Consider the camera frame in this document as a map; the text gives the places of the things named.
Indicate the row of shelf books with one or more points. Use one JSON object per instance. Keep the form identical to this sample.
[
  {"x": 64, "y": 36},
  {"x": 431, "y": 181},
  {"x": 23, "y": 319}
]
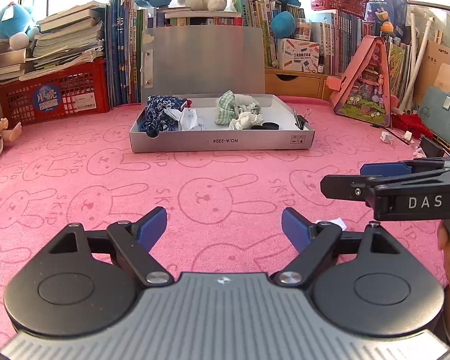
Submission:
[{"x": 334, "y": 31}]

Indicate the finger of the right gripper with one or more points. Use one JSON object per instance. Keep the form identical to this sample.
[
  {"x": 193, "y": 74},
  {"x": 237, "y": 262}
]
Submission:
[
  {"x": 359, "y": 187},
  {"x": 401, "y": 168}
]

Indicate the wooden drawer shelf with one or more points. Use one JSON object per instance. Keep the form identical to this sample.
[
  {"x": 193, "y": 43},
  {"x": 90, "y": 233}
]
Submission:
[{"x": 296, "y": 84}]

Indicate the black binder clip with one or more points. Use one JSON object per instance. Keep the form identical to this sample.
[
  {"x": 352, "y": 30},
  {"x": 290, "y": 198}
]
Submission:
[{"x": 301, "y": 120}]

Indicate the silver open file box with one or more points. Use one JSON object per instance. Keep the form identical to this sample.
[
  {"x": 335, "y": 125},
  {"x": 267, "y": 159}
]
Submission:
[{"x": 201, "y": 63}]

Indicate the small white paper cube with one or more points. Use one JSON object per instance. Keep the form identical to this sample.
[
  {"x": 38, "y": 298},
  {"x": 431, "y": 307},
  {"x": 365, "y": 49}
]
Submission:
[{"x": 386, "y": 138}]

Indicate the blue floral fabric pouch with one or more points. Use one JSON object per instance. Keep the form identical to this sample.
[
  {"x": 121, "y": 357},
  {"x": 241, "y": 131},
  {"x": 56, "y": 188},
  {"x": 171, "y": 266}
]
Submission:
[{"x": 153, "y": 121}]

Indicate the white fluffy plush toy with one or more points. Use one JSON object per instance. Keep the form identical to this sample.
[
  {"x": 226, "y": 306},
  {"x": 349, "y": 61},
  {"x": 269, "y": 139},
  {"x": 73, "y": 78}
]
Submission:
[{"x": 245, "y": 100}]

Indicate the green checkered cloth bundle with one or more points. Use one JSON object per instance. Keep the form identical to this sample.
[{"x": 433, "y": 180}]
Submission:
[{"x": 228, "y": 110}]

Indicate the black round cap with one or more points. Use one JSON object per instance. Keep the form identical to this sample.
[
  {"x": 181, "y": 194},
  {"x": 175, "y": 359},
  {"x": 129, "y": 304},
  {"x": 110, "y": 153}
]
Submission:
[{"x": 266, "y": 126}]

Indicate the row of blue books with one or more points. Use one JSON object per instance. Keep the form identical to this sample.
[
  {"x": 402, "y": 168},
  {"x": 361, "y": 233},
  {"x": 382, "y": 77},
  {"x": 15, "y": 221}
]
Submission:
[{"x": 126, "y": 23}]

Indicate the stack of books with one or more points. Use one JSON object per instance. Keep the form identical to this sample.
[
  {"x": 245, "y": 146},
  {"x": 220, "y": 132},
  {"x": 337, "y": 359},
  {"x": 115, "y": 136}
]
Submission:
[{"x": 65, "y": 39}]

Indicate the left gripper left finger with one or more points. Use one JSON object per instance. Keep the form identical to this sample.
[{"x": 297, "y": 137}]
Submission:
[{"x": 133, "y": 242}]

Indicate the blue cat plush left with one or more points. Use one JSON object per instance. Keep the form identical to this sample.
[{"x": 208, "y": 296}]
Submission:
[{"x": 17, "y": 26}]

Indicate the white paper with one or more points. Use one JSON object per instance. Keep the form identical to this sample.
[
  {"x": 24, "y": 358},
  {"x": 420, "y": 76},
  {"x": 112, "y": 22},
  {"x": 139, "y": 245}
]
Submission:
[{"x": 185, "y": 120}]

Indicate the pencil pattern white box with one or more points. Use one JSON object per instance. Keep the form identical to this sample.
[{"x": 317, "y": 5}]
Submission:
[{"x": 298, "y": 55}]

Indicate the cream lace scrunchie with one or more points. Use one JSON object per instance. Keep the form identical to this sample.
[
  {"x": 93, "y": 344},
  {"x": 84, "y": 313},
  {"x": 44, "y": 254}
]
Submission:
[{"x": 246, "y": 120}]

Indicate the pink bunny pattern blanket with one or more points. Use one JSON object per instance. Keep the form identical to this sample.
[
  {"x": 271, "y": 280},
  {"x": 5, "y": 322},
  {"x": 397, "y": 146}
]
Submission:
[{"x": 224, "y": 208}]

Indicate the pink triangular toy house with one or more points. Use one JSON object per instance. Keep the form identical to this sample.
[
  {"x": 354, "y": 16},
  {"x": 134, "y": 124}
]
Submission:
[{"x": 362, "y": 92}]

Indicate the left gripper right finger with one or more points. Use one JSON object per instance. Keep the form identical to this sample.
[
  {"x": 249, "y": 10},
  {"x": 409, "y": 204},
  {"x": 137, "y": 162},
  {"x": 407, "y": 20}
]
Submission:
[{"x": 315, "y": 246}]

